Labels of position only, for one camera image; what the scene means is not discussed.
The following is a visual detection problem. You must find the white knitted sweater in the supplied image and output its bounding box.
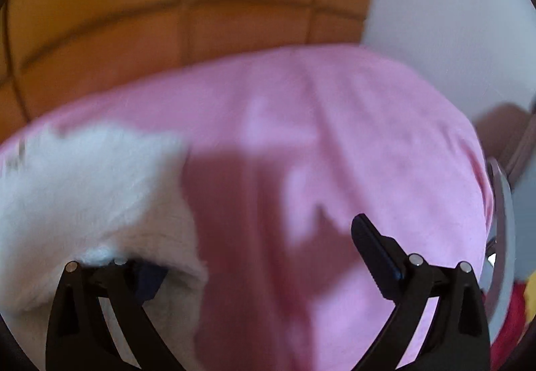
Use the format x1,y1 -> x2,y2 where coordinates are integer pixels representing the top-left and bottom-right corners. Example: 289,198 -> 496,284
1,124 -> 208,370

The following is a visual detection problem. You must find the wooden wardrobe wall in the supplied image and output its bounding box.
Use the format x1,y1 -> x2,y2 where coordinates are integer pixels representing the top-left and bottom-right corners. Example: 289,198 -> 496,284
1,0 -> 370,138

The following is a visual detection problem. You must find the red yellow object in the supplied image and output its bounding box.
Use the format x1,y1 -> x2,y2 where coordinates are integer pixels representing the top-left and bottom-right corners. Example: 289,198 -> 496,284
490,272 -> 535,370

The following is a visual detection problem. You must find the pink bedspread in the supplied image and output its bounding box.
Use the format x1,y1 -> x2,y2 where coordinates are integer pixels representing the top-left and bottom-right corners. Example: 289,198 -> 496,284
1,45 -> 493,370

